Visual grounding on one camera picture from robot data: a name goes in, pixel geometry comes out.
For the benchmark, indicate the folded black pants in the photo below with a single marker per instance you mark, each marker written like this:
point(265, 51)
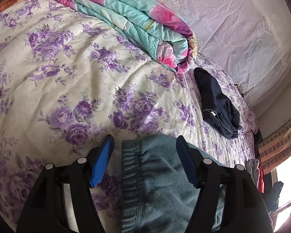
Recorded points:
point(218, 104)

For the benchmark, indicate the red cloth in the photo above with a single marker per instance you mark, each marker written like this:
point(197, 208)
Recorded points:
point(261, 179)

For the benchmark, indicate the teal fleece pants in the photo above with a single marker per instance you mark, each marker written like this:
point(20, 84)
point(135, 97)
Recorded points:
point(157, 174)

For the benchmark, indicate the dark clothing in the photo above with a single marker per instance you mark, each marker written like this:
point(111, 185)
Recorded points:
point(274, 196)

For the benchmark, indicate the grey garment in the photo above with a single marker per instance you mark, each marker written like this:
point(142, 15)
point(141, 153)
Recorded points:
point(252, 170)

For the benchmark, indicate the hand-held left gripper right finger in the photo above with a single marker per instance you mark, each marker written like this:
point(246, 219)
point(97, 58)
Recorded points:
point(186, 160)

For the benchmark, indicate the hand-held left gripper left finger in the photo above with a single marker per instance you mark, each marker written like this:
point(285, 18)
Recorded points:
point(101, 160)

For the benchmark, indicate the white lace cover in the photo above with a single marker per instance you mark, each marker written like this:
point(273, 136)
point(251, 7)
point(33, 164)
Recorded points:
point(232, 29)

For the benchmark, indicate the folded turquoise pink floral quilt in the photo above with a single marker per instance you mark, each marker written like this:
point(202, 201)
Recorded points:
point(126, 17)

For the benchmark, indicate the bed with purple floral sheet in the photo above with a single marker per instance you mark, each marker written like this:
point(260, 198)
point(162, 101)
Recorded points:
point(63, 77)

